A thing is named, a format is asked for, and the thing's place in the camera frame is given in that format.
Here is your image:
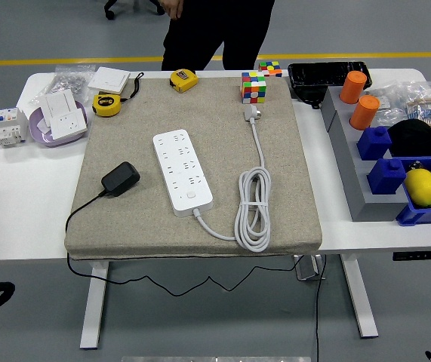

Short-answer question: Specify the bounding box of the person's right hand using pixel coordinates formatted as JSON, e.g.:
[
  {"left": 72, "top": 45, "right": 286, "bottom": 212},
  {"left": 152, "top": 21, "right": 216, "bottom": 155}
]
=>
[{"left": 162, "top": 0, "right": 184, "bottom": 20}]

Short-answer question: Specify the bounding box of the yellow square tape measure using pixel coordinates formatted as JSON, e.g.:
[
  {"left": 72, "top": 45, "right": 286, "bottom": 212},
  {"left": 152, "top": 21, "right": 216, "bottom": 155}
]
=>
[{"left": 169, "top": 68, "right": 199, "bottom": 94}]

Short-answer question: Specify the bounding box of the black power adapter with cord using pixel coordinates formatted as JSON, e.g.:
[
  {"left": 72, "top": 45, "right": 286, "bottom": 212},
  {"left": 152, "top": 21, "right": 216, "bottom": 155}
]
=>
[{"left": 65, "top": 161, "right": 299, "bottom": 297}]

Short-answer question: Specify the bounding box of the white power strip with cord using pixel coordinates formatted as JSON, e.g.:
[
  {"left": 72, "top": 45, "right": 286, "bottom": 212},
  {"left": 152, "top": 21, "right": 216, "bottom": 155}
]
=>
[{"left": 152, "top": 104, "right": 272, "bottom": 253}]

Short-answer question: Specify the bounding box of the person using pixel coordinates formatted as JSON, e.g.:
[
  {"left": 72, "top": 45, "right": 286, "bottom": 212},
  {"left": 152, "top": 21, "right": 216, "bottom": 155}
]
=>
[{"left": 161, "top": 0, "right": 276, "bottom": 72}]

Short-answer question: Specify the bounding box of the black office chair base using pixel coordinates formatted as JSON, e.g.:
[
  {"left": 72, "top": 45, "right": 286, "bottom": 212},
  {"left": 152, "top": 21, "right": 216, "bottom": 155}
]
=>
[{"left": 103, "top": 0, "right": 166, "bottom": 20}]

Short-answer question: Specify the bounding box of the white circuit breaker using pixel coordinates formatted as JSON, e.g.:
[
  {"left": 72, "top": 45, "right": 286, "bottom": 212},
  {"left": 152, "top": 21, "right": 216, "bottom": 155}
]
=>
[{"left": 0, "top": 107, "right": 29, "bottom": 149}]

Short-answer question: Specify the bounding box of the purple plate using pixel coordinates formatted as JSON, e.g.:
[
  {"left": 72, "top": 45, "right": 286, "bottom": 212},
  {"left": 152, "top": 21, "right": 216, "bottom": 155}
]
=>
[{"left": 29, "top": 100, "right": 89, "bottom": 148}]

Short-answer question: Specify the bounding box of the white table leg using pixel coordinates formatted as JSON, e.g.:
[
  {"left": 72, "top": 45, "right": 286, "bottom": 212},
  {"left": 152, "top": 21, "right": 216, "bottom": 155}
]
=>
[
  {"left": 341, "top": 253, "right": 380, "bottom": 338},
  {"left": 79, "top": 259, "right": 110, "bottom": 350}
]

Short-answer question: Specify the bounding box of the black table control panel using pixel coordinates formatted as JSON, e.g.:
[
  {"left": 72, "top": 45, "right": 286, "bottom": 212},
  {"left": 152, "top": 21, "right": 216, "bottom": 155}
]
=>
[{"left": 391, "top": 249, "right": 431, "bottom": 262}]

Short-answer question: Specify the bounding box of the large colourful puzzle cube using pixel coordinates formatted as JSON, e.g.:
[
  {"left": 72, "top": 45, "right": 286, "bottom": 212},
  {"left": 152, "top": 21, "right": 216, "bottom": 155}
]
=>
[{"left": 240, "top": 71, "right": 268, "bottom": 106}]

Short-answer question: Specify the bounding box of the small colourful puzzle cube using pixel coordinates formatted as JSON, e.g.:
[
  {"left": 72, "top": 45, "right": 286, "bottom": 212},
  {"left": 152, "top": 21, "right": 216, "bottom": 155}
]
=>
[{"left": 258, "top": 60, "right": 283, "bottom": 78}]

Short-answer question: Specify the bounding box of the yellow round tape measure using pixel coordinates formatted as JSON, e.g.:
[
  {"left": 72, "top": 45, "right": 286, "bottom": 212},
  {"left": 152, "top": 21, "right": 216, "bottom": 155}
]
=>
[{"left": 91, "top": 71, "right": 145, "bottom": 118}]

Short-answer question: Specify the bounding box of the clear bag of screws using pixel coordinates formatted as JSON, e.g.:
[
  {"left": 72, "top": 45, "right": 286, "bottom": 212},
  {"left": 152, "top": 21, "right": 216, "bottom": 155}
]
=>
[{"left": 29, "top": 64, "right": 97, "bottom": 106}]

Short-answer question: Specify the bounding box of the blue plastic bin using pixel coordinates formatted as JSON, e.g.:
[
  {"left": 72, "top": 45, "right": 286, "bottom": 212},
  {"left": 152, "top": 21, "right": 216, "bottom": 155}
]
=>
[{"left": 396, "top": 155, "right": 431, "bottom": 227}]

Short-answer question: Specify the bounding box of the black plastic tray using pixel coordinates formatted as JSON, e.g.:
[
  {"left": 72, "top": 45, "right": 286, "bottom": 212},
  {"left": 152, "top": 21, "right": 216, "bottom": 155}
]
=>
[{"left": 287, "top": 61, "right": 374, "bottom": 95}]

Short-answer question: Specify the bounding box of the grey-brown mat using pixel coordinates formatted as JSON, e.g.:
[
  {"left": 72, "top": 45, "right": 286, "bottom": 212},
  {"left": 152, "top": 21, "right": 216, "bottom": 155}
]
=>
[{"left": 63, "top": 77, "right": 322, "bottom": 261}]

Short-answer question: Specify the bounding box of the grey stepped block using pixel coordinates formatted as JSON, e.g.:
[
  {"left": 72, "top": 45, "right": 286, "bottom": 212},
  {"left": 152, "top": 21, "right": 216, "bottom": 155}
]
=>
[{"left": 320, "top": 86, "right": 409, "bottom": 222}]

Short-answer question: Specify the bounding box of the yellow lemon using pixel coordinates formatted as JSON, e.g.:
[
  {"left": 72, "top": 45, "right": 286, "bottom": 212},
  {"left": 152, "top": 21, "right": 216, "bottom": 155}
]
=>
[{"left": 404, "top": 168, "right": 431, "bottom": 207}]

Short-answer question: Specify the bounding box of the blue block with knob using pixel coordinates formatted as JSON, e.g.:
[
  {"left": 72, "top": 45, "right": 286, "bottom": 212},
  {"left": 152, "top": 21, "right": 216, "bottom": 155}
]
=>
[
  {"left": 357, "top": 127, "right": 393, "bottom": 161},
  {"left": 368, "top": 158, "right": 408, "bottom": 196}
]

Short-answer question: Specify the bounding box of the orange cylinder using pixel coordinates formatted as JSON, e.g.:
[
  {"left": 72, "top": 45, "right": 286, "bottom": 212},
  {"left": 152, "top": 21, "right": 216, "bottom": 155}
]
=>
[
  {"left": 338, "top": 70, "right": 368, "bottom": 105},
  {"left": 349, "top": 94, "right": 381, "bottom": 131}
]

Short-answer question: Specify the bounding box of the black cloth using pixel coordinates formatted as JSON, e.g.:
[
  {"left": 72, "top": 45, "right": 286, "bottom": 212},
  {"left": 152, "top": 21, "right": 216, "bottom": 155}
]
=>
[{"left": 387, "top": 119, "right": 431, "bottom": 158}]

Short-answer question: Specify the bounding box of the clear bag of small parts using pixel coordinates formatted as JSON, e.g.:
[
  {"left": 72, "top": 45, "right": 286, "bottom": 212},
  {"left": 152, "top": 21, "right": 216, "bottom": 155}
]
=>
[{"left": 365, "top": 86, "right": 409, "bottom": 129}]

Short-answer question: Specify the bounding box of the clear bag of resistors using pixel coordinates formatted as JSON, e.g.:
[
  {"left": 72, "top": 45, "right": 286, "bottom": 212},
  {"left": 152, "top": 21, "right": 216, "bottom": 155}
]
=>
[{"left": 402, "top": 81, "right": 431, "bottom": 128}]

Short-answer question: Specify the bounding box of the white wall switch panel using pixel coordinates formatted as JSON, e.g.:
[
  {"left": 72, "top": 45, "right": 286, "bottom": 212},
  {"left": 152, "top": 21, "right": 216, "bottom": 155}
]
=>
[
  {"left": 87, "top": 66, "right": 131, "bottom": 95},
  {"left": 45, "top": 89, "right": 79, "bottom": 127}
]

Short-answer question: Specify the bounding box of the white wall socket panel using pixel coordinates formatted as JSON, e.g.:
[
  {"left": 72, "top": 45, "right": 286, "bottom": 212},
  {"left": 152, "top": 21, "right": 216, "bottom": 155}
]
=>
[{"left": 49, "top": 109, "right": 89, "bottom": 140}]

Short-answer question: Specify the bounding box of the black hanging cable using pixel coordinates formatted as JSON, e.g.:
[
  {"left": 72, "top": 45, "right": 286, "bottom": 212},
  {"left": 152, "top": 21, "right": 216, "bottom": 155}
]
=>
[{"left": 314, "top": 254, "right": 328, "bottom": 362}]

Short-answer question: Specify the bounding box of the silver metal bracket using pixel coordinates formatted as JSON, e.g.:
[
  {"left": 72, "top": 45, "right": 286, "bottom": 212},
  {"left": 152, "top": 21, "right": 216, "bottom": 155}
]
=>
[{"left": 294, "top": 254, "right": 326, "bottom": 281}]

